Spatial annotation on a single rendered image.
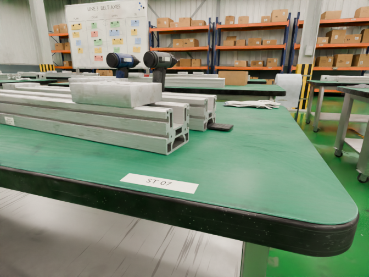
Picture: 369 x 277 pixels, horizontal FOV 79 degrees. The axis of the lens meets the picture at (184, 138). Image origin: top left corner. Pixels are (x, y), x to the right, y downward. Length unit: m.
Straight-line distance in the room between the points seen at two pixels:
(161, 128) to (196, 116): 0.20
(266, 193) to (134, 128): 0.26
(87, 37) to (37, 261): 3.74
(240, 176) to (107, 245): 0.83
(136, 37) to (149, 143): 3.49
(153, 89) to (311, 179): 0.33
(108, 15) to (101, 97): 3.73
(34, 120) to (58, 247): 0.64
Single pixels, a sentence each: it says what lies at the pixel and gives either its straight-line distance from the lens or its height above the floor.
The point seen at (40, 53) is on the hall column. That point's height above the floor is 1.45.
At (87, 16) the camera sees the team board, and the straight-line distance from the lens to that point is 4.42.
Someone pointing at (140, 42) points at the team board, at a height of 1.34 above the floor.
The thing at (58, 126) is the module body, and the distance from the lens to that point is 0.61.
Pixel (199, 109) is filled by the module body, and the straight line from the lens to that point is 0.57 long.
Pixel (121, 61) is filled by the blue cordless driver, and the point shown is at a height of 0.97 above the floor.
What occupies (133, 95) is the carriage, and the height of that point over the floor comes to 0.89.
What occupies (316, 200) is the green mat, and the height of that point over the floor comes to 0.78.
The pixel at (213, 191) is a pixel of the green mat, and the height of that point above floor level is 0.78.
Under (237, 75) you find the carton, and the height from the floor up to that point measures 0.89.
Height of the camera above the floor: 0.93
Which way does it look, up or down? 17 degrees down
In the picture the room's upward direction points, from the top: straight up
